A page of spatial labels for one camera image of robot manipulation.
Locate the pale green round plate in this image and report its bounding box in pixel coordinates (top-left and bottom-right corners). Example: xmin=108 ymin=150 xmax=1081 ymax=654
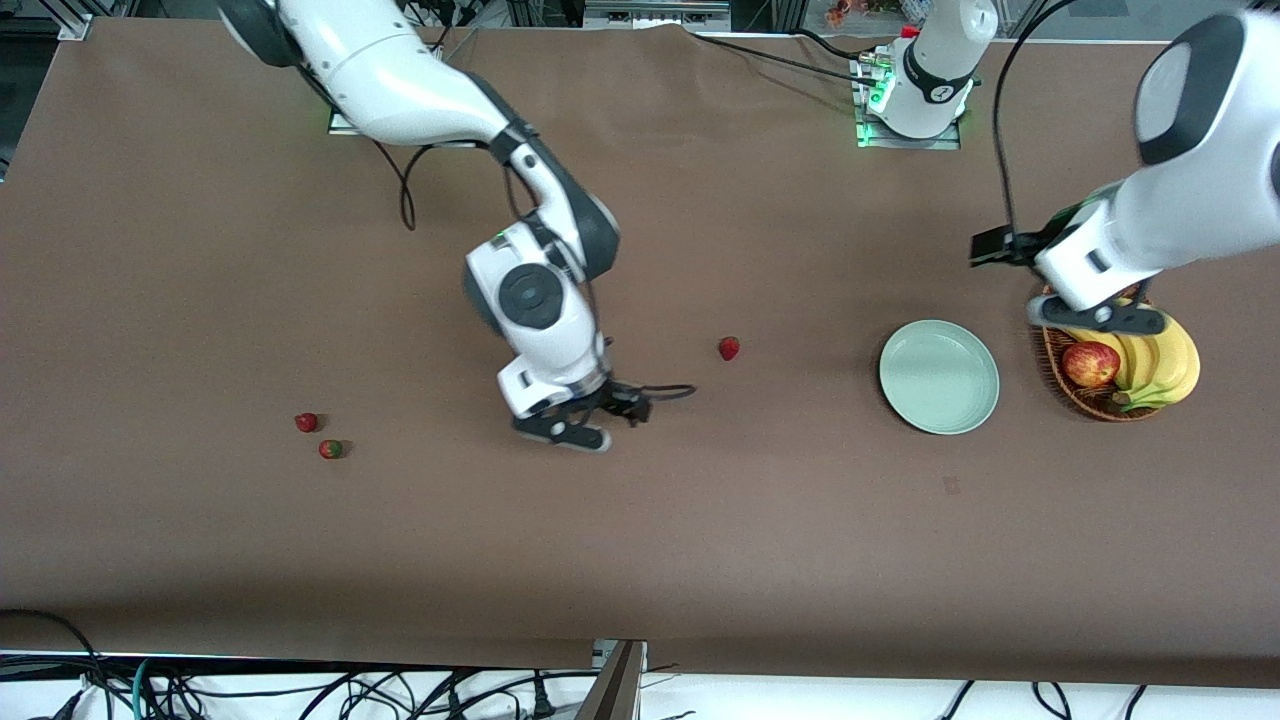
xmin=879 ymin=319 xmax=1001 ymax=436

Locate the red apple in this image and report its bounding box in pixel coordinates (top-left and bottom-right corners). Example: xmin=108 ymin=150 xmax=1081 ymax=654
xmin=1061 ymin=341 xmax=1122 ymax=389

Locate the brown wicker basket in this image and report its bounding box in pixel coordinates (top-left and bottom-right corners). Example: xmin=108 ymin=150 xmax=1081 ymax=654
xmin=1040 ymin=284 xmax=1167 ymax=423

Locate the brown table cover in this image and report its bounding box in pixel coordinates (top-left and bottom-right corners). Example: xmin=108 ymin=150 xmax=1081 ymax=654
xmin=0 ymin=18 xmax=1280 ymax=691

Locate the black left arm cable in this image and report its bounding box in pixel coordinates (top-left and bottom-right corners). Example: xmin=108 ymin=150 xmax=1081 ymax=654
xmin=992 ymin=0 xmax=1063 ymax=239

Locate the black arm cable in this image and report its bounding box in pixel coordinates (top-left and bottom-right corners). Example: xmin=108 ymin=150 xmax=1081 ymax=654
xmin=992 ymin=0 xmax=1063 ymax=239
xmin=368 ymin=138 xmax=438 ymax=233

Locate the black cable across table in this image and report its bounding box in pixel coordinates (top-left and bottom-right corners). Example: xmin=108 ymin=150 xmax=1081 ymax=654
xmin=788 ymin=28 xmax=876 ymax=63
xmin=690 ymin=33 xmax=881 ymax=87

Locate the aluminium profile post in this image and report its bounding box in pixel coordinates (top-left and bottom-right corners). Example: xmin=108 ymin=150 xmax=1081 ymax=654
xmin=578 ymin=640 xmax=648 ymax=720

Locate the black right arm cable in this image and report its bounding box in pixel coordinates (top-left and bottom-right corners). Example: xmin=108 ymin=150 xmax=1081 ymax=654
xmin=368 ymin=138 xmax=438 ymax=233

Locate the silver aluminium rail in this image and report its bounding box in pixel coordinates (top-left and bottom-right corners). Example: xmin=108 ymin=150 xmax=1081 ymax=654
xmin=584 ymin=0 xmax=733 ymax=30

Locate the black arched cable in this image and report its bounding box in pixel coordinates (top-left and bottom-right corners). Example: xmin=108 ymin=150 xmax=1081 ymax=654
xmin=0 ymin=608 xmax=113 ymax=720

